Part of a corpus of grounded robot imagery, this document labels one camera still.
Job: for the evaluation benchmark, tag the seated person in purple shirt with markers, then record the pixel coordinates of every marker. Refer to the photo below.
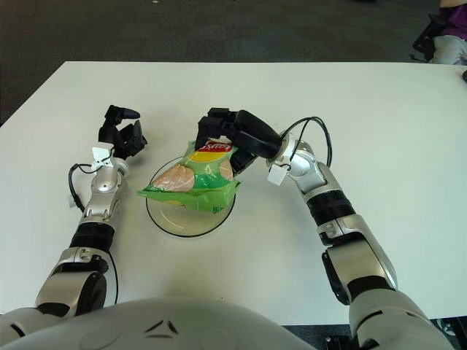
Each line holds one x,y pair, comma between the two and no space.
450,47

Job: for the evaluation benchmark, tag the black wheeled base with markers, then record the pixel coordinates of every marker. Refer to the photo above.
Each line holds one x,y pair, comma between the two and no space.
450,326

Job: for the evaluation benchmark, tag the green Lays chips bag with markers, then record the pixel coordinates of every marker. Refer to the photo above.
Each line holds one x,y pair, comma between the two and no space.
197,182

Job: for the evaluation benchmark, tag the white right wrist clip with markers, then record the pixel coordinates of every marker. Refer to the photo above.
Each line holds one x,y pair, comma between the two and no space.
276,175

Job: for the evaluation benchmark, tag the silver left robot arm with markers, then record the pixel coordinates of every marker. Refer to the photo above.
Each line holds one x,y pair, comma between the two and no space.
106,186

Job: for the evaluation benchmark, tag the silver robot torso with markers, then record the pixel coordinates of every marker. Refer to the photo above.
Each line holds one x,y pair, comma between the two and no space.
219,328

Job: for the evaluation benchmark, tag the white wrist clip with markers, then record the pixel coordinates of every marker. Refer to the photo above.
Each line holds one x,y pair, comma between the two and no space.
276,175
100,151

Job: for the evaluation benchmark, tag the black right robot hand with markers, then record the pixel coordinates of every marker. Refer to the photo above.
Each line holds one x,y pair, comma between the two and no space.
255,135

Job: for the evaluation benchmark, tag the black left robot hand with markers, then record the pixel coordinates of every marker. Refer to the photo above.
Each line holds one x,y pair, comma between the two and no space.
122,140

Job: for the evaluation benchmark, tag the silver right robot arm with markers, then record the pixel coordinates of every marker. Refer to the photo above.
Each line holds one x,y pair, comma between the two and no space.
350,255

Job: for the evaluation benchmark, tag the black office chair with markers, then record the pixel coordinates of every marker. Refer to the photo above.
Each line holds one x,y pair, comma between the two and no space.
423,42

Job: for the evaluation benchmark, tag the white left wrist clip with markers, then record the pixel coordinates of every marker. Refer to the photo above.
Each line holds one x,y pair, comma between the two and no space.
100,151

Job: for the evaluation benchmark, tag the white plate with black rim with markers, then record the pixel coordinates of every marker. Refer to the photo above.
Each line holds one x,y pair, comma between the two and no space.
175,222

